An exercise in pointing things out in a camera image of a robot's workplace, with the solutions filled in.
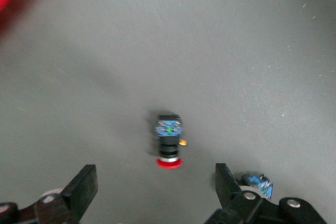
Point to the green push button switch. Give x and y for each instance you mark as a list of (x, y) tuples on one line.
[(258, 183)]

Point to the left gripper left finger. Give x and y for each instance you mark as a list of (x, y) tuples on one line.
[(78, 190)]

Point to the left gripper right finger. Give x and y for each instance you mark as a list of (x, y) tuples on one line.
[(231, 197)]

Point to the red button switch orange tag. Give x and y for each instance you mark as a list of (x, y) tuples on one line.
[(168, 129)]

